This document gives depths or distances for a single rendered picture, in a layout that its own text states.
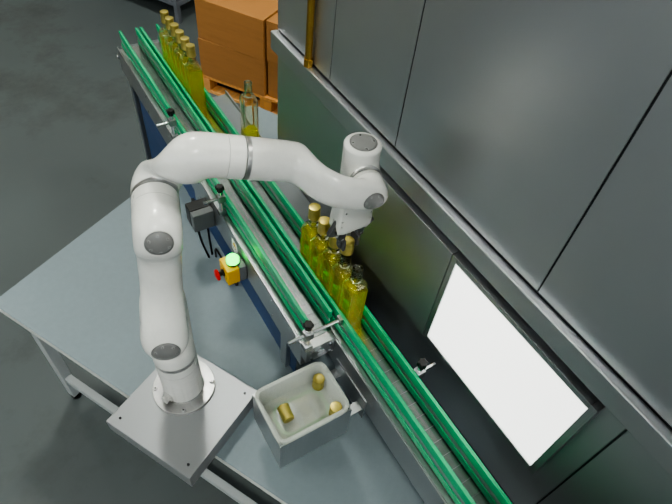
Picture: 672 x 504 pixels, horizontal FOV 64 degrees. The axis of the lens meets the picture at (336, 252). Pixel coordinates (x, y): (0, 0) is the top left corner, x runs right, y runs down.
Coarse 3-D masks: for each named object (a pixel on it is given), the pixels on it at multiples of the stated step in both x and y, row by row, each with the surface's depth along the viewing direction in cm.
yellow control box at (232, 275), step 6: (222, 258) 180; (240, 258) 181; (222, 264) 179; (240, 264) 179; (222, 270) 180; (228, 270) 177; (234, 270) 178; (240, 270) 179; (246, 270) 181; (228, 276) 178; (234, 276) 180; (240, 276) 182; (246, 276) 183; (228, 282) 181; (234, 282) 182
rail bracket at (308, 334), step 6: (336, 318) 153; (342, 318) 152; (306, 324) 144; (312, 324) 145; (330, 324) 151; (342, 324) 153; (306, 330) 145; (312, 330) 149; (318, 330) 149; (300, 336) 148; (306, 336) 147; (312, 336) 148; (288, 342) 146; (294, 342) 147; (306, 342) 150; (306, 348) 152; (312, 348) 153
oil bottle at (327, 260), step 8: (328, 248) 152; (328, 256) 150; (336, 256) 150; (320, 264) 156; (328, 264) 151; (320, 272) 159; (328, 272) 153; (320, 280) 161; (328, 280) 156; (328, 288) 159
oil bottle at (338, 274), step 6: (336, 264) 149; (336, 270) 148; (342, 270) 147; (348, 270) 147; (330, 276) 153; (336, 276) 149; (342, 276) 147; (348, 276) 148; (330, 282) 154; (336, 282) 150; (330, 288) 156; (336, 288) 152; (330, 294) 157; (336, 294) 153; (336, 300) 155
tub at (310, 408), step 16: (304, 368) 155; (320, 368) 157; (272, 384) 151; (288, 384) 154; (304, 384) 159; (336, 384) 152; (256, 400) 147; (272, 400) 155; (288, 400) 155; (304, 400) 156; (320, 400) 156; (336, 400) 154; (272, 416) 152; (304, 416) 153; (320, 416) 153; (336, 416) 146; (272, 432) 142; (288, 432) 149; (304, 432) 142
